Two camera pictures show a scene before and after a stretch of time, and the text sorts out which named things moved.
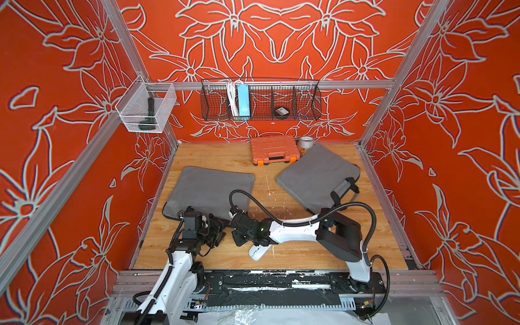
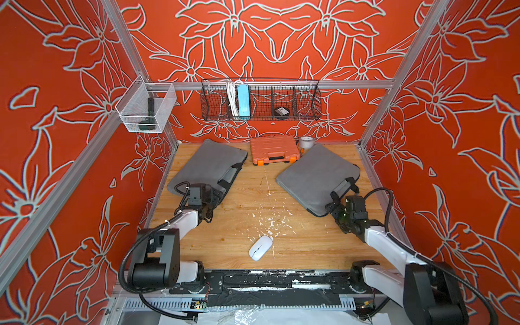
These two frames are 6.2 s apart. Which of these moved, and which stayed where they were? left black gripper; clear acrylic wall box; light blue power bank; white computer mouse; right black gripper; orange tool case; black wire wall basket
Moved: right black gripper; left black gripper
Stayed: light blue power bank; clear acrylic wall box; white computer mouse; orange tool case; black wire wall basket
